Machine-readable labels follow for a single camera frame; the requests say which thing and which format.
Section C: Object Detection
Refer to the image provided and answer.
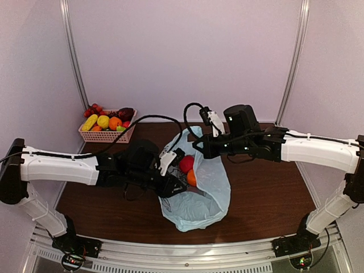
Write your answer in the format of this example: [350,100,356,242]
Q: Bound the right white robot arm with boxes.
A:
[193,104,363,251]

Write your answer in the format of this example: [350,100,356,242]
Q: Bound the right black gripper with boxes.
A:
[192,133,251,160]

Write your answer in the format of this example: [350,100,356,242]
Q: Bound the red apple in bag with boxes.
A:
[179,155,195,174]

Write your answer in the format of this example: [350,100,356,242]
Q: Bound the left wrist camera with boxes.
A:
[156,148,185,176]

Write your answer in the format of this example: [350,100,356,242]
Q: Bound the aluminium corner post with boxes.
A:
[60,0,89,110]
[275,0,311,126]

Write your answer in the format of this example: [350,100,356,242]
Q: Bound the orange fruit in bag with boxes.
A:
[187,169,197,187]

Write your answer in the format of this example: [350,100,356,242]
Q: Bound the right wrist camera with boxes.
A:
[199,106,225,138]

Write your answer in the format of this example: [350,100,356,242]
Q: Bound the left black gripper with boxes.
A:
[127,166,187,198]

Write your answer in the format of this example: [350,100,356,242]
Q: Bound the dark purple grapes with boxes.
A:
[108,111,118,118]

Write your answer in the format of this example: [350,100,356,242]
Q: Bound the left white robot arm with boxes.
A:
[1,139,187,253]

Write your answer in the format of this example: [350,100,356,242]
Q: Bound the red lychee bunch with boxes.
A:
[84,104,105,118]

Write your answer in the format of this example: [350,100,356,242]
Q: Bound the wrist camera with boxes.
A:
[156,148,185,176]
[199,106,225,138]

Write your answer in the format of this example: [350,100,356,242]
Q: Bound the right aluminium corner post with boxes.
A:
[275,0,311,126]

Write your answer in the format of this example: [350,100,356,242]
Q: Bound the left aluminium corner post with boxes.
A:
[60,0,89,110]

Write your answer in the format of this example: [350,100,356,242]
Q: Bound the dark red apple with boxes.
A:
[117,107,135,122]

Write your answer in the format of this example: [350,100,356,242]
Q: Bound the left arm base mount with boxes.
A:
[51,216,102,258]

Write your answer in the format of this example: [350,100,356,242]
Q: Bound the pink perforated plastic basket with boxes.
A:
[78,109,138,143]

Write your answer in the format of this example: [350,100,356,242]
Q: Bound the right black cable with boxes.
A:
[183,102,208,143]

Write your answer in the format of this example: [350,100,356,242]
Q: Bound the yellow fruit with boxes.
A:
[81,114,98,131]

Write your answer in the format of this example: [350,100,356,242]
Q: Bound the orange fruit in basket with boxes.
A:
[109,117,122,131]

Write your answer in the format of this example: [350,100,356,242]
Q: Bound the yellow lemon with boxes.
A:
[97,115,110,129]

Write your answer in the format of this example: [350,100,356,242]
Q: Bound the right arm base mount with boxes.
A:
[272,215,321,258]

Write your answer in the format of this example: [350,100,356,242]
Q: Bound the green pear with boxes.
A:
[116,126,126,132]

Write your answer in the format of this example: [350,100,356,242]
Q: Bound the front aluminium rail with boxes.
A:
[20,224,354,272]

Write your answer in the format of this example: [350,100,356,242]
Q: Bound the light blue printed plastic bag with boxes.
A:
[159,129,231,232]

